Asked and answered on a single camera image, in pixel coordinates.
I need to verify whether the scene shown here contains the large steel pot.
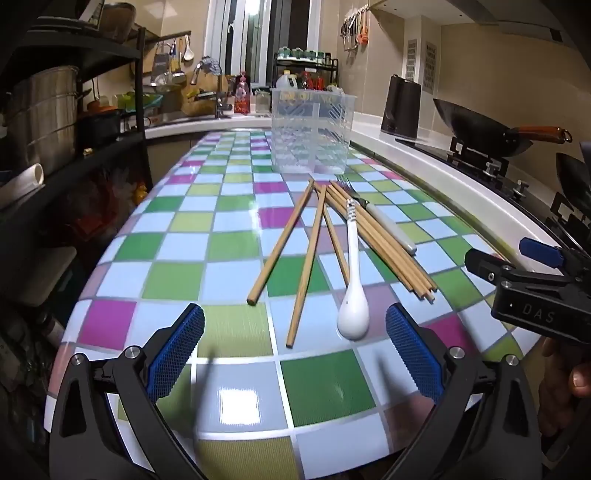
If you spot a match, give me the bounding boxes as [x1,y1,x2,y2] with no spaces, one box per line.
[7,65,86,162]

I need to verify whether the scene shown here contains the hanging steel grater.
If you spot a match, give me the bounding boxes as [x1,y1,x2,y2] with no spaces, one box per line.
[152,41,172,77]

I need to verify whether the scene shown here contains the dark glass bottle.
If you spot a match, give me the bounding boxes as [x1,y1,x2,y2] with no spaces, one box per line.
[34,307,68,352]

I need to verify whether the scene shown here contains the steel kitchen faucet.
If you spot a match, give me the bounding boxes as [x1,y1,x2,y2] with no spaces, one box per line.
[189,58,234,118]

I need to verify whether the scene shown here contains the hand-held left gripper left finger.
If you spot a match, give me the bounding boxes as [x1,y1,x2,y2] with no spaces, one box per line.
[48,302,208,480]

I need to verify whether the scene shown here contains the kitchen window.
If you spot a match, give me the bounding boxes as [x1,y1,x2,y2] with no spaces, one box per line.
[205,0,321,88]

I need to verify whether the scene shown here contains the black shelf rack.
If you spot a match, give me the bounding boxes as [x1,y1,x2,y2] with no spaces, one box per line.
[0,18,153,324]

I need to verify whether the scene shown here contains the black spice rack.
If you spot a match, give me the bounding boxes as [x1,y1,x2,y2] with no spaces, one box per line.
[272,46,345,93]

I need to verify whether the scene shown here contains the red dish soap bottle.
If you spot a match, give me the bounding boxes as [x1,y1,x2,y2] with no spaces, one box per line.
[233,71,251,114]

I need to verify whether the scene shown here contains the grey range hood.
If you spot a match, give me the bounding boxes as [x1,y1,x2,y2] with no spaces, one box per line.
[443,0,591,51]

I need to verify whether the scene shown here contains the black electric kettle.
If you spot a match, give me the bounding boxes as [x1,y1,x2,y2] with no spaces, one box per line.
[381,74,422,139]

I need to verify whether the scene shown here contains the steel fork pale handle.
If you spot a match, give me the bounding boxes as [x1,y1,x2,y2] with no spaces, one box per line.
[337,174,419,256]

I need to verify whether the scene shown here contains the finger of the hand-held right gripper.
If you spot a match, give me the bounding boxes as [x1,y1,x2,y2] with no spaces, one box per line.
[518,237,591,278]
[464,248,518,283]

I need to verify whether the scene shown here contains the black gas stove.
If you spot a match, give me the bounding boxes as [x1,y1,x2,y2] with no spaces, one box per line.
[397,136,591,250]

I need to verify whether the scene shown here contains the green dish basket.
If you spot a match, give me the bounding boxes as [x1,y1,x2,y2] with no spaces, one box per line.
[115,90,164,112]

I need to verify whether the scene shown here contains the white paper roll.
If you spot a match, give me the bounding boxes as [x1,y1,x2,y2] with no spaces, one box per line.
[0,162,46,210]

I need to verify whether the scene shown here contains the bundle of wooden chopsticks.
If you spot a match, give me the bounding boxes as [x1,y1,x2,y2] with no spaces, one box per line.
[323,180,438,304]

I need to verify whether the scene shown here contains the hanging kitchen utensils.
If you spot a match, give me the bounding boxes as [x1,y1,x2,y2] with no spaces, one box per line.
[341,11,370,51]

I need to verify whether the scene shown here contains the wooden chopstick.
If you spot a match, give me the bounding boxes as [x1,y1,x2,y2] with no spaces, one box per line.
[315,184,350,287]
[285,185,328,349]
[247,178,315,306]

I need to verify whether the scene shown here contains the person's right hand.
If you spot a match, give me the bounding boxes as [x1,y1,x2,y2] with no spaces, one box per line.
[538,338,591,417]

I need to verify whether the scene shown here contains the white ceramic spoon striped handle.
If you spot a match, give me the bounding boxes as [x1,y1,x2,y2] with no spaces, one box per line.
[336,198,371,341]

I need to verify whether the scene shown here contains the black pot orange rim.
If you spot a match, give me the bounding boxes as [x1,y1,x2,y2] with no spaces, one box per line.
[78,104,123,134]

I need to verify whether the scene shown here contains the wide wall vent grille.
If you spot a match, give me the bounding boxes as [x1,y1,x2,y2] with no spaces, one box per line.
[422,41,438,90]

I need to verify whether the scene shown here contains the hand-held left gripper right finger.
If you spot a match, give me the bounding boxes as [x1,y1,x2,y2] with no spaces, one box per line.
[385,302,541,480]

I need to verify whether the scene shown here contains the black wok orange handle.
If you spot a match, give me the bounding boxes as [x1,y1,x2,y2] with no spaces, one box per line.
[433,98,573,160]

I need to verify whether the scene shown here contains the small black wok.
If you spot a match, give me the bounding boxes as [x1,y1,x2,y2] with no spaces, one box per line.
[555,141,591,208]

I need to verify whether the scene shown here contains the clear plastic utensil holder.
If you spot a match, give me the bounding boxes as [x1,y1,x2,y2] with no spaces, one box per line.
[270,89,360,175]

